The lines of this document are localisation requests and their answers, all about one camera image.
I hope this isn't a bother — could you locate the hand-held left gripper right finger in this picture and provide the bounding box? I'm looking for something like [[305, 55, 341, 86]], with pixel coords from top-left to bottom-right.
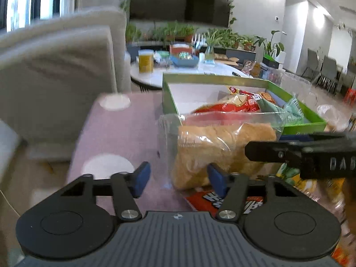
[[207, 164, 301, 223]]

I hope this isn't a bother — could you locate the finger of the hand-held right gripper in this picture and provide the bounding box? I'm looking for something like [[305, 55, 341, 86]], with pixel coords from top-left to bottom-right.
[[245, 140, 303, 163], [278, 132, 356, 145]]

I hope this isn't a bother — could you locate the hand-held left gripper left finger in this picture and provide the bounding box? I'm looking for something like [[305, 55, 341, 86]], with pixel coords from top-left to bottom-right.
[[60, 161, 151, 223]]

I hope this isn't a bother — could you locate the red packet black white print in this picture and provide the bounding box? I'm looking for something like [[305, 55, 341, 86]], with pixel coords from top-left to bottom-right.
[[185, 190, 265, 217]]

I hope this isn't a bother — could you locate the clear bread packet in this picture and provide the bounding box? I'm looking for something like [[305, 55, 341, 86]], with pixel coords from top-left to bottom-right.
[[157, 111, 287, 191]]

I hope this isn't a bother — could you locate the yellow green snack packet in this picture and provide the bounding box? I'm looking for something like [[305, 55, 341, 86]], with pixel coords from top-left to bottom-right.
[[278, 163, 345, 201]]

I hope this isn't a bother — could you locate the pale green snack packet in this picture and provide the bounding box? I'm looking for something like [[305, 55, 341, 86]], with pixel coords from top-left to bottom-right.
[[263, 96, 309, 128]]

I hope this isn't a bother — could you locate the yellow red chips packet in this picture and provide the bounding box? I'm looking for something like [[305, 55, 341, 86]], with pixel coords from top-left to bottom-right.
[[221, 86, 276, 112]]

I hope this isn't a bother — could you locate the large red snack packet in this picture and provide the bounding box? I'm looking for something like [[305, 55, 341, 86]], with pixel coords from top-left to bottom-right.
[[192, 102, 262, 114]]

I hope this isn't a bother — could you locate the green cardboard box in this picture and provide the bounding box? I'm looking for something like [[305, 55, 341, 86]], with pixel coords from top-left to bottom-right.
[[162, 73, 327, 135]]

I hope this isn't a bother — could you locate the person's right hand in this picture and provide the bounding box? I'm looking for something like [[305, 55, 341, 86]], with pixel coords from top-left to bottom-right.
[[343, 178, 356, 229]]

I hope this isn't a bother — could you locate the clear plastic bag of bread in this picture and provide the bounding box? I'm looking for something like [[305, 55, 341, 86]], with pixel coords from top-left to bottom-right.
[[317, 104, 349, 132]]

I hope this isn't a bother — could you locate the red plastic stool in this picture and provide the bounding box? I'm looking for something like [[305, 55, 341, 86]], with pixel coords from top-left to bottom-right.
[[343, 87, 356, 103]]

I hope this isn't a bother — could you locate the glass pitcher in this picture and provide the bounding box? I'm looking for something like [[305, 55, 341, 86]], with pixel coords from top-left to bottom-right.
[[281, 71, 320, 109]]

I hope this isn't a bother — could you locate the grey dining chair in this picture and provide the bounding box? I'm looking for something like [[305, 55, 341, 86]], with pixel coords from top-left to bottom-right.
[[317, 55, 340, 93], [302, 48, 320, 82]]

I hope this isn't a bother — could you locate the tall leafy potted plant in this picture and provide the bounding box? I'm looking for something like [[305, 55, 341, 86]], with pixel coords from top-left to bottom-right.
[[254, 30, 287, 62]]

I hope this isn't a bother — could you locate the round white coffee table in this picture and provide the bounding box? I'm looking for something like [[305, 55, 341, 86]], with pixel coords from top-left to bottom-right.
[[130, 58, 251, 91]]

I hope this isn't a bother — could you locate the glass vase with plant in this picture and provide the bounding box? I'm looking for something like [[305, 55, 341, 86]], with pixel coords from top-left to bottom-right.
[[204, 30, 223, 64]]

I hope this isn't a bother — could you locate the green potted plant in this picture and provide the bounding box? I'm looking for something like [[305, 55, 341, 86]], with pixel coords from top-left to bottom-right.
[[152, 21, 198, 43], [220, 29, 255, 51], [125, 24, 142, 43]]

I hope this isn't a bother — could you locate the yellow canister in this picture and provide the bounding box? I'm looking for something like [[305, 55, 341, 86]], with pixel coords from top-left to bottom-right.
[[138, 49, 154, 73]]

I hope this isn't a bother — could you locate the blue bowl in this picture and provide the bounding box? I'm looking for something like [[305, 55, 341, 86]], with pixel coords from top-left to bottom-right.
[[170, 54, 200, 68]]

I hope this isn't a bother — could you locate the beige armchair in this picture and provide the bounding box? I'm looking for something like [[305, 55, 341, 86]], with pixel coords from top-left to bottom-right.
[[0, 10, 131, 170]]

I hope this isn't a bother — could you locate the orange box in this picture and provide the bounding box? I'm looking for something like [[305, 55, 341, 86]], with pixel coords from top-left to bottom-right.
[[170, 44, 192, 56]]

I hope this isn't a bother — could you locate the black framed window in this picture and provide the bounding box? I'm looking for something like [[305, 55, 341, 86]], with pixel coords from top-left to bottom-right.
[[0, 0, 78, 32]]

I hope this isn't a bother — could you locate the wall television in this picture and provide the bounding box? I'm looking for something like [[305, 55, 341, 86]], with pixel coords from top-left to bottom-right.
[[129, 0, 234, 28]]

